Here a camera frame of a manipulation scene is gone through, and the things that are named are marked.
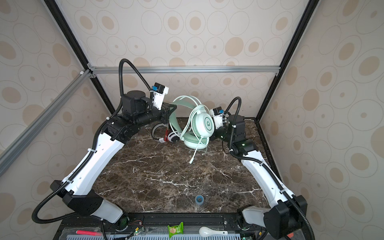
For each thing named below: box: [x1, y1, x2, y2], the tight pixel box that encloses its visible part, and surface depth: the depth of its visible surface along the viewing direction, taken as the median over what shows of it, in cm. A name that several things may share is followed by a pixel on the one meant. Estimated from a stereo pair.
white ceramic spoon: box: [198, 226, 228, 238], surface depth 72 cm
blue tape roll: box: [195, 194, 205, 205], surface depth 82 cm
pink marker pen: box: [76, 230, 103, 236], surface depth 72 cm
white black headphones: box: [151, 122, 180, 143], surface depth 102 cm
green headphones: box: [168, 95, 215, 150], surface depth 56 cm
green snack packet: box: [167, 221, 184, 238], surface depth 72 cm
